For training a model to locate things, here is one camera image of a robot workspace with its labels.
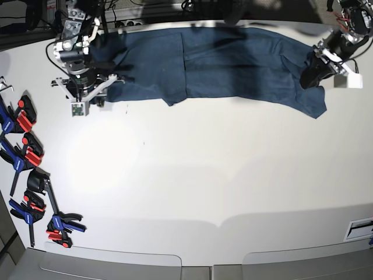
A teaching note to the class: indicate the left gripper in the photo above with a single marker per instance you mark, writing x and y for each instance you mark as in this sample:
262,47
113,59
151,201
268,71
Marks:
330,56

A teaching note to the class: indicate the top blue red bar clamp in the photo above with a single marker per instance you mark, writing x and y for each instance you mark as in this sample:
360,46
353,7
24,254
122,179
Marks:
18,121

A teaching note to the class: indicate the blue red bar clamp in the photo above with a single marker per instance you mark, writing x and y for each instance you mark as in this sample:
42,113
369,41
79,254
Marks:
18,121
31,210
27,158

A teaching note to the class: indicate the dark blue T-shirt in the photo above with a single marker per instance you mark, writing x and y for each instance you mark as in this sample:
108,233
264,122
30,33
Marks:
205,62

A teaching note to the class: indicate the aluminium frame rail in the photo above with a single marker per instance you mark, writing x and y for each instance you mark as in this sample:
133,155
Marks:
117,16

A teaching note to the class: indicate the silver metal hook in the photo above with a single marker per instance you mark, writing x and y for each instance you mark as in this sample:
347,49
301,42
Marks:
4,85

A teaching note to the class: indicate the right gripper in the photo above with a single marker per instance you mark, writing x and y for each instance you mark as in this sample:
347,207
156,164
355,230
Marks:
89,86

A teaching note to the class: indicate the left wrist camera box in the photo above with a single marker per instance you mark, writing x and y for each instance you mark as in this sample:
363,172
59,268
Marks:
348,81

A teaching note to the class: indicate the right grey chair back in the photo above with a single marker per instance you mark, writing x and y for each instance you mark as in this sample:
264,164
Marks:
351,260

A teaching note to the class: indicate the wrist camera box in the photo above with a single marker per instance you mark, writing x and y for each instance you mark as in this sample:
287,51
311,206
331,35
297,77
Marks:
348,81
79,109

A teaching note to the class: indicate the long black bar clamp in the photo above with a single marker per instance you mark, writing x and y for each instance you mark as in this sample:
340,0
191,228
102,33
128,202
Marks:
61,224

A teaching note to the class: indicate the left grey chair back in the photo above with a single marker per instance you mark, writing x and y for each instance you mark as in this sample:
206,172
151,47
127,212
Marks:
55,262

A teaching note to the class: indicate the grey chair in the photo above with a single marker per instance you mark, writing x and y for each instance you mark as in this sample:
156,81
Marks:
351,260
55,262

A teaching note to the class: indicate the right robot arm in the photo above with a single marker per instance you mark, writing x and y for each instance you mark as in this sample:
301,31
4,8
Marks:
84,28

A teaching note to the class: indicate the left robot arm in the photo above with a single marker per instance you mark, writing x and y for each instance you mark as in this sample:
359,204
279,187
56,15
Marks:
356,17

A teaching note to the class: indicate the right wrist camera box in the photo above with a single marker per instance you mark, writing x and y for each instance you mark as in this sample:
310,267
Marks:
79,109

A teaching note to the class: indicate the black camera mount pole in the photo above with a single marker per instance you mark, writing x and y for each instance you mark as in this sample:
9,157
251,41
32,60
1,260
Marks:
234,11

